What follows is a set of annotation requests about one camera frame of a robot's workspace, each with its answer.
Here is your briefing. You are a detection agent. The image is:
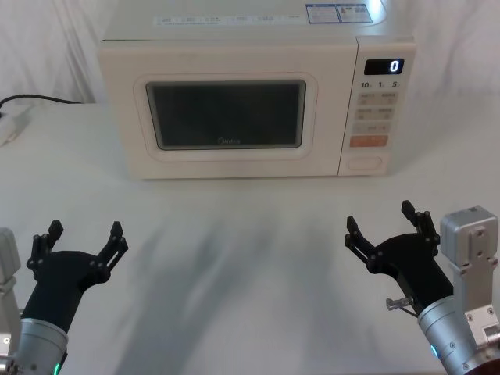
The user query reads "white table cloth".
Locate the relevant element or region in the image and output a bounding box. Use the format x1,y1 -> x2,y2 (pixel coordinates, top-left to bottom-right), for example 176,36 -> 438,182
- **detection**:
0,87 -> 500,375

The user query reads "blue white oven sticker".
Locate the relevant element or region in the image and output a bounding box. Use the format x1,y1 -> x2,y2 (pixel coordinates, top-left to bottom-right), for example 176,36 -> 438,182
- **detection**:
305,2 -> 370,25

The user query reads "cream microwave oven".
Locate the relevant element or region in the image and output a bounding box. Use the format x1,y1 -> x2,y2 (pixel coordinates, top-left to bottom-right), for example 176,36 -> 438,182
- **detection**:
96,0 -> 416,181

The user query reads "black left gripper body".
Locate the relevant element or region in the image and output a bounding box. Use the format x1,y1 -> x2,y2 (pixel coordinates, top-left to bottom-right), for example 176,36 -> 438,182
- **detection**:
20,250 -> 109,334

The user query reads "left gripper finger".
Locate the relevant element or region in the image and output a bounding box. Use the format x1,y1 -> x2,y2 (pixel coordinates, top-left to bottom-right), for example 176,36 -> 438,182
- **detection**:
88,220 -> 130,283
25,219 -> 64,271

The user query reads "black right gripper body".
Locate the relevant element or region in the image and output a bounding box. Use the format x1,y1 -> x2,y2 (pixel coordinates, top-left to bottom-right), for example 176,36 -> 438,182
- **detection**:
367,233 -> 455,316

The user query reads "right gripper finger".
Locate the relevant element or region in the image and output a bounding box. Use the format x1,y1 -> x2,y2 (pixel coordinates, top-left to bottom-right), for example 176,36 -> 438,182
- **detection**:
344,215 -> 383,275
401,199 -> 442,252

